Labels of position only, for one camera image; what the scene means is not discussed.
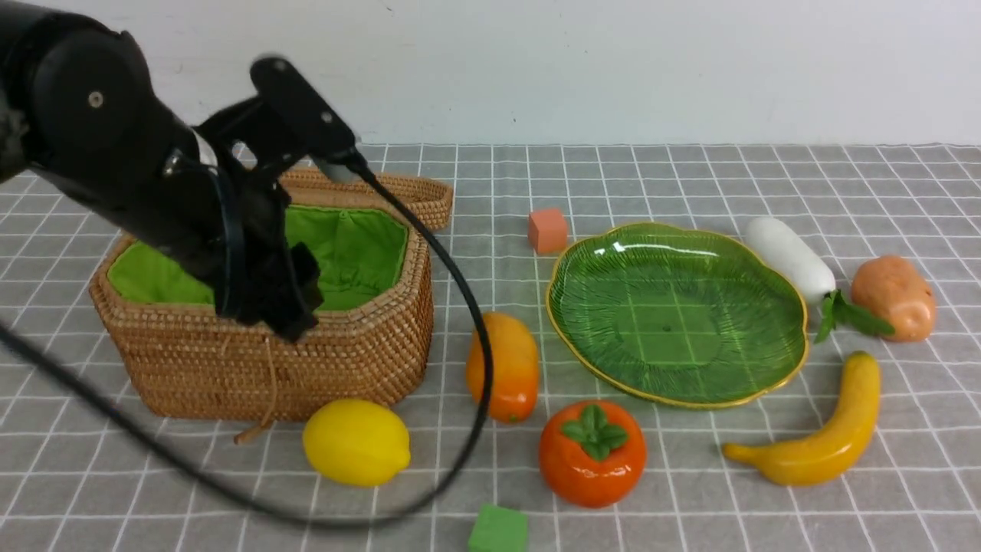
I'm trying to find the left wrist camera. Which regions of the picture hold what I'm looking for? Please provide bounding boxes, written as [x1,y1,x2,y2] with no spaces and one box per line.
[196,54,371,188]

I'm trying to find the yellow lemon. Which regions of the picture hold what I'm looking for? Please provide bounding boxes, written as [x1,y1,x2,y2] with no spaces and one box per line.
[302,399,412,487]

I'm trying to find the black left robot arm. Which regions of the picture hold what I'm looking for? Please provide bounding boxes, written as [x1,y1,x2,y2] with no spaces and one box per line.
[1,1,322,343]

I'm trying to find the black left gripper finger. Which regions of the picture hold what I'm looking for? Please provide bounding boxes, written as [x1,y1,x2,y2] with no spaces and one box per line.
[265,242,323,343]

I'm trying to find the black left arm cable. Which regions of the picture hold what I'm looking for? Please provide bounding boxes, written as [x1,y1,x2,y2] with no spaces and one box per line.
[0,157,494,530]

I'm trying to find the grey checked tablecloth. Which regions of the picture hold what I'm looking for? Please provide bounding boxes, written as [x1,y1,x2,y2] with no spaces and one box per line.
[1,144,980,551]

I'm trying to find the orange foam cube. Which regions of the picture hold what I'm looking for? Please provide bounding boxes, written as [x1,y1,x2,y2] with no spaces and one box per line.
[527,209,569,255]

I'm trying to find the white radish green leaves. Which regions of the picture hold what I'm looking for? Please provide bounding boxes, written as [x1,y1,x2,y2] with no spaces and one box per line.
[743,217,896,343]

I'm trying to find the brown potato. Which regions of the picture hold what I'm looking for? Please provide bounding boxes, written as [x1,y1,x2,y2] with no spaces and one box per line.
[851,255,937,343]

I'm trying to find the green foam cube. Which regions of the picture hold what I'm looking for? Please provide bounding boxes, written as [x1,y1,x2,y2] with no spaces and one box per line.
[468,504,530,552]

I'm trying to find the woven rattan basket green lining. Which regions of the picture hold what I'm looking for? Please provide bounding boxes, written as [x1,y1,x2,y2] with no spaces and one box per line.
[89,195,435,424]

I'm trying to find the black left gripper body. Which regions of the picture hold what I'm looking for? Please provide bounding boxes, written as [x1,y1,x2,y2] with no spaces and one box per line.
[165,157,287,325]

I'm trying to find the orange mango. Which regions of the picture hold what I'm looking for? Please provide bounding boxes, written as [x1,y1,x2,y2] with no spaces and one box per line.
[483,311,540,424]

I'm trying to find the green leaf-shaped glass plate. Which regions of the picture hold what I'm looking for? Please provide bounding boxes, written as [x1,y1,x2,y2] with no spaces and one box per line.
[544,222,812,411]

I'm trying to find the woven rattan basket lid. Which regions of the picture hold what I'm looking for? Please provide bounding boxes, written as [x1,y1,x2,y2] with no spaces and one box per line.
[230,165,454,232]

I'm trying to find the yellow banana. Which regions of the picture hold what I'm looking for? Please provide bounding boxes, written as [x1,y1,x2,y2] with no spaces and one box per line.
[721,350,881,487]

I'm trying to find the orange persimmon green leaf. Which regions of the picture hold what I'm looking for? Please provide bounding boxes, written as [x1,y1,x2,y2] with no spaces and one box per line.
[537,399,648,509]

